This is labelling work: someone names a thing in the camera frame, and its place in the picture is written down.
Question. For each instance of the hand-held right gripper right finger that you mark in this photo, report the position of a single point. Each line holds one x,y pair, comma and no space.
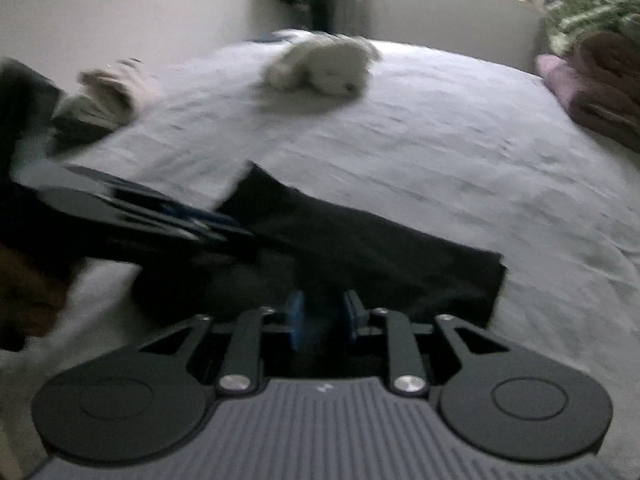
352,315

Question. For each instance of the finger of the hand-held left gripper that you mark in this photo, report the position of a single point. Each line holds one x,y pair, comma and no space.
210,247
170,207

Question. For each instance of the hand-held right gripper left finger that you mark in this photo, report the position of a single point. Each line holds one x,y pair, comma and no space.
296,317

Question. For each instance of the black garment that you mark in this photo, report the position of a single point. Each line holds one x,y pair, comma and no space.
375,260

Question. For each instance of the pale clothes pile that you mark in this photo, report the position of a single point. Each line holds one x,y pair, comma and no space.
110,90

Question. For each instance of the person's left hand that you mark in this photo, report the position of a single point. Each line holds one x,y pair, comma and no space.
30,295

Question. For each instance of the bed with white sheet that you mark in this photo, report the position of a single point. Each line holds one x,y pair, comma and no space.
450,135

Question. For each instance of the white plush toy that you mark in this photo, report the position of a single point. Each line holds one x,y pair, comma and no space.
325,65

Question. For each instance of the pink folded blanket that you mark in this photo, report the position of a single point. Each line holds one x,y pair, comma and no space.
555,77

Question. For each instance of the green patterned blanket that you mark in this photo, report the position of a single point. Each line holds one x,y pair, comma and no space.
590,15

